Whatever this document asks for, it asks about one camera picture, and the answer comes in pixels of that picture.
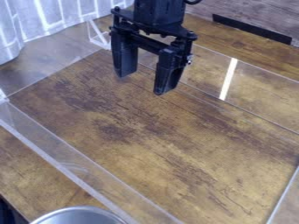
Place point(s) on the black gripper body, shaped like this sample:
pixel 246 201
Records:
pixel 153 27

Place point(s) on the silver metal pot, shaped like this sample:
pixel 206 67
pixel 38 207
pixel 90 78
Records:
pixel 79 215

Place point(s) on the white sheer curtain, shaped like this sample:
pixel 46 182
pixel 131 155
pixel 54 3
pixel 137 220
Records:
pixel 31 19

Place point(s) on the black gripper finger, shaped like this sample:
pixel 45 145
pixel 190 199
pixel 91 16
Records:
pixel 169 71
pixel 123 55

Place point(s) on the clear acrylic barrier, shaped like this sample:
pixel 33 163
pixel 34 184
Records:
pixel 206 155

